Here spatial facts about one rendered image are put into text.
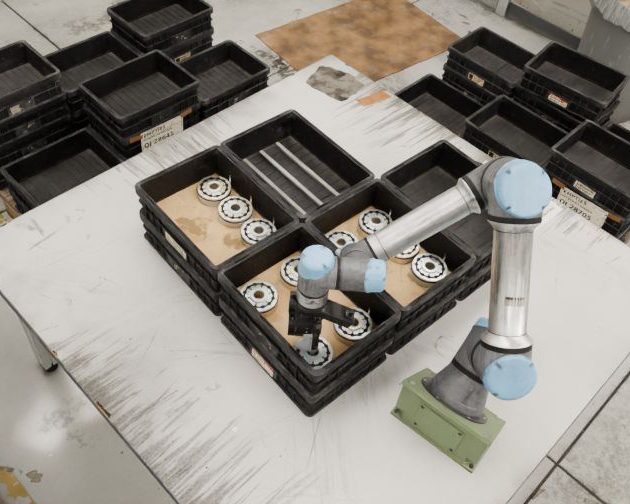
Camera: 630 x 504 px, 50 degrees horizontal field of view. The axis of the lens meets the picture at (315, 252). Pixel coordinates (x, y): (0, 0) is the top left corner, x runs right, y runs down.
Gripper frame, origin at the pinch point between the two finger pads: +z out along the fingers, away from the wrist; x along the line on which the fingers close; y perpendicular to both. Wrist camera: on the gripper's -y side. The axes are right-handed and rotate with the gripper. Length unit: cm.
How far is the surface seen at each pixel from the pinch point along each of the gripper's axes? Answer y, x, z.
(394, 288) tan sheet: -22.6, -20.6, 2.1
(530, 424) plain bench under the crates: -59, 12, 15
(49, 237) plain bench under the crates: 81, -43, 15
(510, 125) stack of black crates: -94, -153, 47
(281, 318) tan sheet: 8.6, -8.6, 2.0
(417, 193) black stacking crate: -33, -59, 2
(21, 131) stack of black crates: 119, -124, 45
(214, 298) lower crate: 27.2, -16.1, 5.1
